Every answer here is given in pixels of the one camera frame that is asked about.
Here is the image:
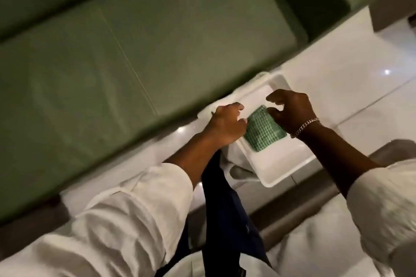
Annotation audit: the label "person's right hand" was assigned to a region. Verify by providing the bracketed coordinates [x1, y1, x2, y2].
[266, 89, 318, 137]

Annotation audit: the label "silver chain bracelet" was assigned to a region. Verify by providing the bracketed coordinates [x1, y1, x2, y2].
[290, 118, 320, 139]

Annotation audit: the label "person's left forearm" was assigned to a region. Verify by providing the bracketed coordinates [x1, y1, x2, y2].
[162, 131, 228, 190]

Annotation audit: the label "green checked cloth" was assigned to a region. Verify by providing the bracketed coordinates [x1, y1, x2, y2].
[243, 105, 288, 153]

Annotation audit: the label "white shirt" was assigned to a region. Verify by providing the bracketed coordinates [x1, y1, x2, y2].
[0, 139, 416, 277]

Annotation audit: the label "white plastic tray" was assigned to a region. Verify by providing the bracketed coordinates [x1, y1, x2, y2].
[198, 72, 318, 188]

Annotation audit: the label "dark blue trousers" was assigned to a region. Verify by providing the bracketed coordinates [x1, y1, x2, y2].
[162, 150, 274, 277]

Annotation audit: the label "person's left hand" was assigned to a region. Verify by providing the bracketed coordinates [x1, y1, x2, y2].
[208, 102, 248, 146]

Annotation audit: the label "person's right forearm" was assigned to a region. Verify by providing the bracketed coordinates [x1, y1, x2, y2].
[296, 124, 383, 200]

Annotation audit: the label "green cabinet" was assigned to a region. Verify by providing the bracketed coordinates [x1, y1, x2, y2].
[0, 0, 388, 225]

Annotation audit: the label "white cloth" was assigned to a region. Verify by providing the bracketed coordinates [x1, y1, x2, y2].
[220, 146, 260, 187]

